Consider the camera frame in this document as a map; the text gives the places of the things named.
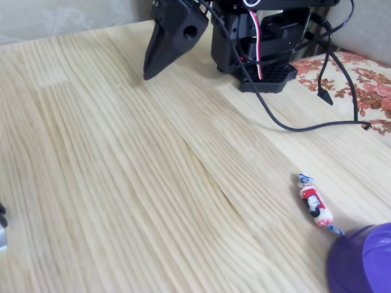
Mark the purple bowl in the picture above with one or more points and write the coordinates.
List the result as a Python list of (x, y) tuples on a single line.
[(360, 262)]

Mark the candy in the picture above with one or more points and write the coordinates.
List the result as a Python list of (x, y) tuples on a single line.
[(313, 201)]

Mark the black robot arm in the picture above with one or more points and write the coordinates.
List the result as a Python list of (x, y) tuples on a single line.
[(232, 45)]

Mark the floral patterned fabric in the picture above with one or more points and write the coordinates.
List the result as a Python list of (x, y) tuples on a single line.
[(372, 82)]

